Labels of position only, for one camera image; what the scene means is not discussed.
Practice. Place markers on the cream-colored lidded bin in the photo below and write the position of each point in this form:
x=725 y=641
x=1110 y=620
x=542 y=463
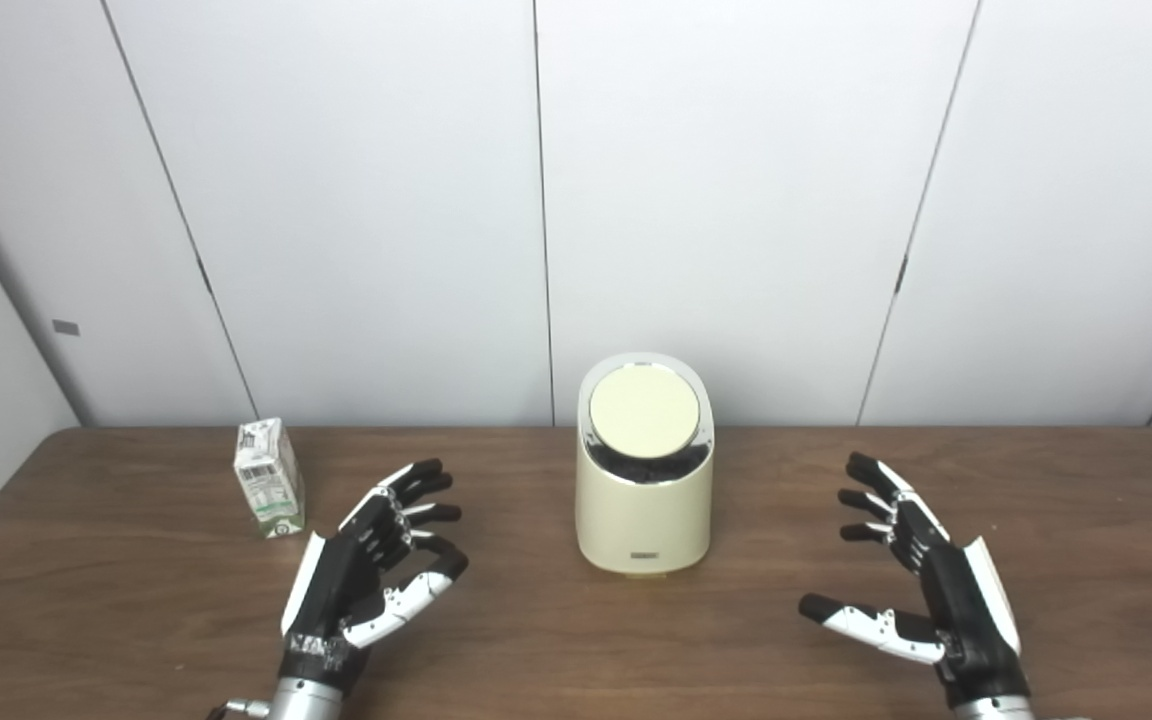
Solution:
x=641 y=520

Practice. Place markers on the dark wall panel seam clip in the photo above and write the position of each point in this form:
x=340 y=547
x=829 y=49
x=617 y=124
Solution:
x=900 y=272

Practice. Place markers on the small grey wall label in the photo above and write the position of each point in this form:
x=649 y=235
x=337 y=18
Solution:
x=66 y=327

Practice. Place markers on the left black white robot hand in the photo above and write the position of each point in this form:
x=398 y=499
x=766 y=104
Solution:
x=336 y=590

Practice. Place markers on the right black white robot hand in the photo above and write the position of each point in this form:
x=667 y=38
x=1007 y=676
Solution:
x=966 y=610

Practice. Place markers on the white green milk carton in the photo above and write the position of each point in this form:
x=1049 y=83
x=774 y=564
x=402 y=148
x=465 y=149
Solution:
x=271 y=485

